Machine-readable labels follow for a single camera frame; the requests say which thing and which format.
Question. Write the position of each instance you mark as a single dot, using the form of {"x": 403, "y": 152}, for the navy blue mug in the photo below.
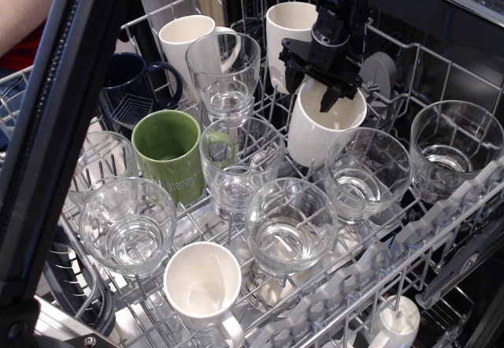
{"x": 128, "y": 94}

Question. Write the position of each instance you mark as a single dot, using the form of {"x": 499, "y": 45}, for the tall clear glass back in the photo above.
{"x": 230, "y": 94}

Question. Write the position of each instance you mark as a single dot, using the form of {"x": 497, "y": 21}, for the metal wire dishwasher rack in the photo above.
{"x": 457, "y": 284}

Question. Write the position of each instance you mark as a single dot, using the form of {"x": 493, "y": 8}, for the white handleless ceramic cup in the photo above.
{"x": 310, "y": 131}

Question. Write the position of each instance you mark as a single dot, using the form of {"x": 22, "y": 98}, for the clear glass right centre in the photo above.
{"x": 366, "y": 170}

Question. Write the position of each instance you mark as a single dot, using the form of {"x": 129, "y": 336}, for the person forearm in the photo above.
{"x": 19, "y": 18}

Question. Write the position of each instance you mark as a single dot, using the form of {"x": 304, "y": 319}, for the white mug with handle back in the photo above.
{"x": 179, "y": 43}

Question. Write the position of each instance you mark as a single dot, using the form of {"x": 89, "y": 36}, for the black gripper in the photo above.
{"x": 325, "y": 57}

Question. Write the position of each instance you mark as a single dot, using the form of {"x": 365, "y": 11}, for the white mug front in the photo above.
{"x": 202, "y": 283}

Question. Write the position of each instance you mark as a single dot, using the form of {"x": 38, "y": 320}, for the clear glass front left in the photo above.
{"x": 128, "y": 226}

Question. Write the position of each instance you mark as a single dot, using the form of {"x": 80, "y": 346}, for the clear glass far right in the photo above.
{"x": 451, "y": 142}

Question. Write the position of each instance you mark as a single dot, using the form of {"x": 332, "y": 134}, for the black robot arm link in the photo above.
{"x": 69, "y": 71}

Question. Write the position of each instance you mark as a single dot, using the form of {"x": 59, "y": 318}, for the clear glass front centre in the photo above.
{"x": 290, "y": 225}

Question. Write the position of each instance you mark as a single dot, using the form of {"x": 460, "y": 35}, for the white cup back centre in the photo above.
{"x": 293, "y": 20}

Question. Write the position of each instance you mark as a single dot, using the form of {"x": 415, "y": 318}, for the red shirt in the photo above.
{"x": 23, "y": 54}

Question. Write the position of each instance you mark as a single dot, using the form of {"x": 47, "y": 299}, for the white dish lower rack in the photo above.
{"x": 396, "y": 325}

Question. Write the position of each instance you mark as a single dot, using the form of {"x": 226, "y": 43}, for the black rack handle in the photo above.
{"x": 76, "y": 287}

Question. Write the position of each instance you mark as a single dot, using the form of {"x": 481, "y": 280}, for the grey plastic tine row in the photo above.
{"x": 382, "y": 262}

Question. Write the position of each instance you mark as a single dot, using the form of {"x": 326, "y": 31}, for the green ceramic mug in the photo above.
{"x": 166, "y": 144}

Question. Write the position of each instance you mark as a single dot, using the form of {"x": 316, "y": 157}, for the clear glass left middle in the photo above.
{"x": 105, "y": 156}

